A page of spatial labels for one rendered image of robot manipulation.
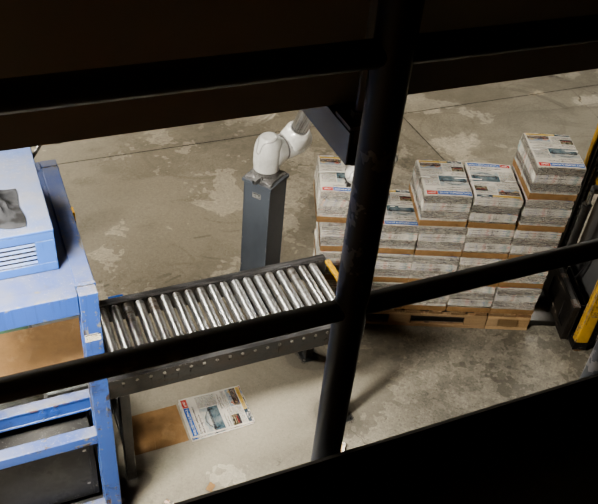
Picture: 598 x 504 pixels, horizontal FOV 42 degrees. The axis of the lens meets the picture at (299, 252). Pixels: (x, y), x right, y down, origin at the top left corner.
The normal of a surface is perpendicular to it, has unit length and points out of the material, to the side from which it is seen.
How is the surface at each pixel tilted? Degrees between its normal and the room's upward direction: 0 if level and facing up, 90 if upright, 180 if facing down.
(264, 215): 90
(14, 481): 90
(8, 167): 0
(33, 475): 90
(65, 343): 0
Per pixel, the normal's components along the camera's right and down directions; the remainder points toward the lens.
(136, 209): 0.08, -0.76
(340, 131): -0.92, 0.19
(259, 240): -0.51, 0.51
